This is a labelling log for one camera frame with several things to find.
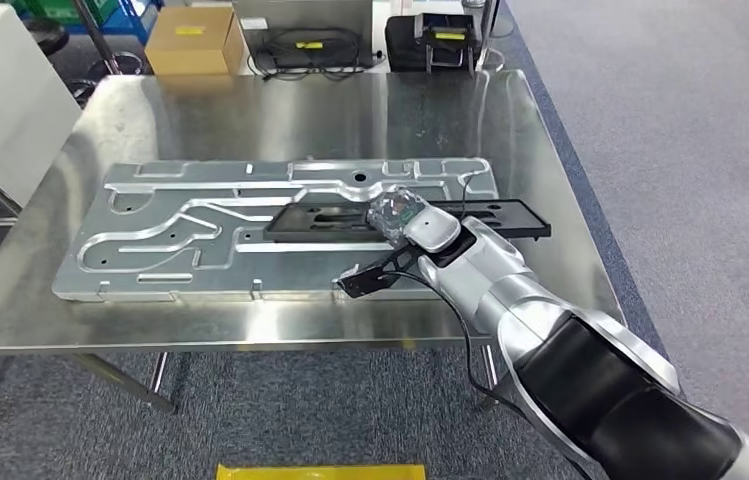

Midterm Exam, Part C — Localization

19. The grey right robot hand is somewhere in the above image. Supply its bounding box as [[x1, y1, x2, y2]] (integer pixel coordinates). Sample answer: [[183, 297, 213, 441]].
[[365, 186, 430, 245]]

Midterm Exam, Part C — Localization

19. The black plastic licence plate frame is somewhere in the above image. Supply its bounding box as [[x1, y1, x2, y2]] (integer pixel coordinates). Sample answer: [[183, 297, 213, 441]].
[[262, 197, 553, 244]]

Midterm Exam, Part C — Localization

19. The stainless steel workbench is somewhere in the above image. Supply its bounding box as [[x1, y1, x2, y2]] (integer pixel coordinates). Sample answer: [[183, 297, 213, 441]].
[[0, 68, 628, 425]]

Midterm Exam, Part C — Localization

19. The blue metal shelf rack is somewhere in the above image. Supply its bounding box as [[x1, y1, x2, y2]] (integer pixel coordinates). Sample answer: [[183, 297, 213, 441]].
[[90, 0, 165, 45]]

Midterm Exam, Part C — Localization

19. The machined aluminium panel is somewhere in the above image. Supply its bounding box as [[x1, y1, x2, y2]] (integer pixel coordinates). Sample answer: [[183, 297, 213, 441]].
[[51, 156, 501, 305]]

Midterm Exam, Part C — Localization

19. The black case with yellow label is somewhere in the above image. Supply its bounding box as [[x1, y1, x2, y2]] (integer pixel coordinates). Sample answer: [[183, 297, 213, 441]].
[[383, 11, 485, 74]]

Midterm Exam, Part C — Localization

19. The cardboard box with yellow label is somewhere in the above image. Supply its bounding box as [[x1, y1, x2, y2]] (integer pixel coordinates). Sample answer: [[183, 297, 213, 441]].
[[143, 5, 248, 77]]

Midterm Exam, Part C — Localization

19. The yellow floor tape square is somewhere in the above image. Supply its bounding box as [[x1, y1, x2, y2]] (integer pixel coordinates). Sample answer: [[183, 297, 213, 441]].
[[214, 463, 428, 480]]

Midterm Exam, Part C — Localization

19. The green plastic crate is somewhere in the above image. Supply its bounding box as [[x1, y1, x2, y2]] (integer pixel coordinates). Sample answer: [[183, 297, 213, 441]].
[[12, 0, 118, 26]]

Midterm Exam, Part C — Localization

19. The thin black hand cable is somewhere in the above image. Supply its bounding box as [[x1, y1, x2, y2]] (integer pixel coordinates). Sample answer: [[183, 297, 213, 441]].
[[458, 170, 485, 220]]

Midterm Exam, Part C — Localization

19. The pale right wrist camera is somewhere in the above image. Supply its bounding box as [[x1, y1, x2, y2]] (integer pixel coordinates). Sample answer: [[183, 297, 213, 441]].
[[335, 243, 432, 301]]

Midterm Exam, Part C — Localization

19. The black camera cable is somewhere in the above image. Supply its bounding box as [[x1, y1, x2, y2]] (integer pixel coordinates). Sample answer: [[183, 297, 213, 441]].
[[380, 268, 597, 480]]

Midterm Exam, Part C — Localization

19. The chrome stanchion post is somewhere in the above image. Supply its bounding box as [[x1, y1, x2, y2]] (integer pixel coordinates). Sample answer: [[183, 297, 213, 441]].
[[69, 0, 145, 78], [475, 0, 509, 73]]

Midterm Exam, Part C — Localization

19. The black cable bundle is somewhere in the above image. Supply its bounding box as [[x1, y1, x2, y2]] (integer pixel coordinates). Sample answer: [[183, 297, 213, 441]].
[[246, 27, 389, 83]]

